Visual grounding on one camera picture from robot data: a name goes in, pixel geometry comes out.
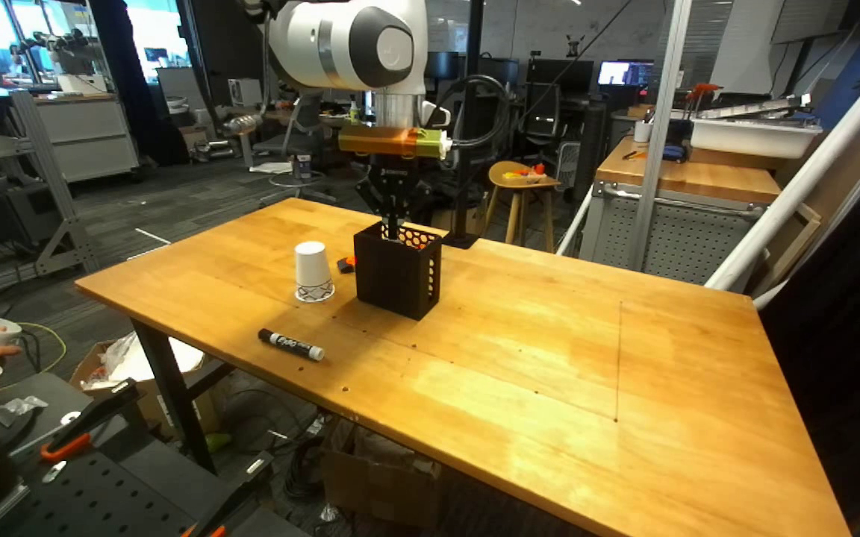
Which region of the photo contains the wooden top workbench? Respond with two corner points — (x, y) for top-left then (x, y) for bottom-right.
(576, 134), (785, 291)

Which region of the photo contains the white paper cup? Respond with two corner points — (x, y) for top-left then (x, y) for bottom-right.
(289, 240), (338, 307)

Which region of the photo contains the white tray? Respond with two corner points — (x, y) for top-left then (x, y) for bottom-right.
(688, 104), (825, 165)

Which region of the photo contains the thin white leaning bar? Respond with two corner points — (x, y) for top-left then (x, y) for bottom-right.
(552, 182), (600, 261)

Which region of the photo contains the white cabinet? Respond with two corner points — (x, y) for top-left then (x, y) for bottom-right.
(32, 92), (143, 186)

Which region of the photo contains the yellow floor cable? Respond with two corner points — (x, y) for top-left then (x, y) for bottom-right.
(10, 318), (73, 379)

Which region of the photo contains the white frame post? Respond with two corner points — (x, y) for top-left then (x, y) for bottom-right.
(637, 0), (698, 274)

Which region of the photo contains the black vertical pole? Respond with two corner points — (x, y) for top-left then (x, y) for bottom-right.
(444, 0), (489, 252)

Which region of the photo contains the black perforated box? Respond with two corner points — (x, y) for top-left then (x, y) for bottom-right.
(350, 218), (449, 322)

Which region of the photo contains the black pegboard plate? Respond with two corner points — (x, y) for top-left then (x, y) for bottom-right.
(0, 449), (240, 537)

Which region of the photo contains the white diagonal frame bar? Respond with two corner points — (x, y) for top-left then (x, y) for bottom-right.
(703, 40), (860, 295)

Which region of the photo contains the white plastic bag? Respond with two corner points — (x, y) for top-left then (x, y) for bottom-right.
(70, 330), (205, 395)

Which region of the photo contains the silver foil packet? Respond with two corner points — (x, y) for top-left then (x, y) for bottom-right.
(0, 395), (52, 431)

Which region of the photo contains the black white marker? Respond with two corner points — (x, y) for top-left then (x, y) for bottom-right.
(255, 325), (328, 367)

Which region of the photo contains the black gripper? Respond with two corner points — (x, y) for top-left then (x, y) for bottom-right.
(359, 155), (432, 242)

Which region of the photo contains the grey metal shelf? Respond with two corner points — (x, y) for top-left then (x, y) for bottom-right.
(0, 88), (92, 306)

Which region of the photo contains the cardboard box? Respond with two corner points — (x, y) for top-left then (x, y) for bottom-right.
(320, 434), (444, 537)

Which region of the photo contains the computer monitor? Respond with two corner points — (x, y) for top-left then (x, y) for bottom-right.
(594, 58), (658, 92)

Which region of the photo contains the orange handled clamp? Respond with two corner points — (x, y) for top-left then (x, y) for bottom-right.
(176, 516), (234, 537)
(35, 379), (140, 470)

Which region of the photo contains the round wooden stool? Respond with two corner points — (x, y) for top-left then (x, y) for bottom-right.
(483, 158), (565, 255)

